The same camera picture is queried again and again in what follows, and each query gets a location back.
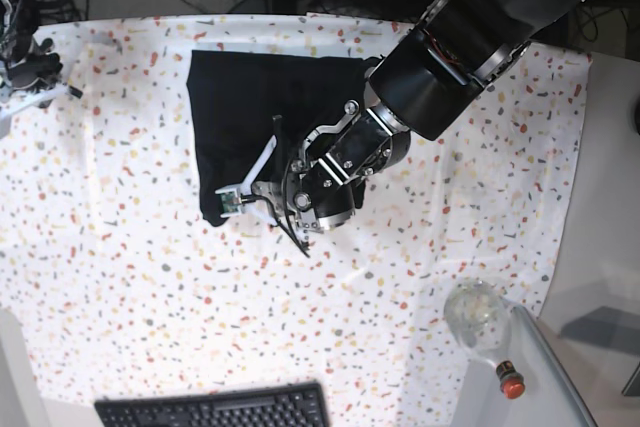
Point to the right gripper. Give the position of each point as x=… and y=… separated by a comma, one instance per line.
x=36, y=72

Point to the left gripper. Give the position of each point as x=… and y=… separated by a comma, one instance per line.
x=333, y=212

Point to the dark navy t-shirt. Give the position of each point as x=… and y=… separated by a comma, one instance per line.
x=235, y=96

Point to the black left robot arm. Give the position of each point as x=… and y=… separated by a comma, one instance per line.
x=454, y=52

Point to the speckled white tablecloth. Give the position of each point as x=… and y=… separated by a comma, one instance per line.
x=122, y=289

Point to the black keyboard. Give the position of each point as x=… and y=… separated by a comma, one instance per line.
x=291, y=405

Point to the clear glass bottle red cap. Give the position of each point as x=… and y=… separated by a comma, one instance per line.
x=480, y=321

